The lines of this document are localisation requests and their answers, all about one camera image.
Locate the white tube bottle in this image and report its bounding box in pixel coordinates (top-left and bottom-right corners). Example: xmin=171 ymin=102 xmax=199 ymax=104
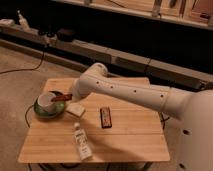
xmin=74 ymin=122 xmax=92 ymax=160

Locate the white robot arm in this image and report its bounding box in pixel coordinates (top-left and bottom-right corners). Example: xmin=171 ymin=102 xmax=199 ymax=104
xmin=71 ymin=63 xmax=213 ymax=171

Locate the white ceramic cup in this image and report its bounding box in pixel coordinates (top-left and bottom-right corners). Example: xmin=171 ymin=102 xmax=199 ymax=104
xmin=37 ymin=92 xmax=56 ymax=113

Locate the dark chocolate bar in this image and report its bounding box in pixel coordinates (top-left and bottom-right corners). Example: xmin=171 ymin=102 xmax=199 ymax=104
xmin=100 ymin=107 xmax=112 ymax=128

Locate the white square sponge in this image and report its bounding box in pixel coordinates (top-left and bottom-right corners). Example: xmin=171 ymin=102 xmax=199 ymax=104
xmin=66 ymin=103 xmax=85 ymax=117

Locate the wooden table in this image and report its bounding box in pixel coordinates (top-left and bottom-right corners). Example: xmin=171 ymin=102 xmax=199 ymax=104
xmin=17 ymin=77 xmax=171 ymax=164

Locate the green plate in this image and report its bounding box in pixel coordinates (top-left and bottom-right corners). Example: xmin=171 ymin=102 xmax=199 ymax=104
xmin=34 ymin=91 xmax=65 ymax=118

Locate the black box on ledge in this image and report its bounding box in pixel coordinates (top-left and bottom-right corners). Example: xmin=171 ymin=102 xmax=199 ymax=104
xmin=57 ymin=29 xmax=75 ymax=42

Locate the white spray bottle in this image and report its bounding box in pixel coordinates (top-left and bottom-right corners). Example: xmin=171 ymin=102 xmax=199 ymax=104
xmin=17 ymin=11 xmax=30 ymax=31

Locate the black cable at right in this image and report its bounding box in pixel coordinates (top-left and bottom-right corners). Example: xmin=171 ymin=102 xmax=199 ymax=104
xmin=159 ymin=113 xmax=171 ymax=129

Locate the black floor cable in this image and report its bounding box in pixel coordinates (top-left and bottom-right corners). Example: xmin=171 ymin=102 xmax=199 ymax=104
xmin=0 ymin=46 xmax=47 ymax=76

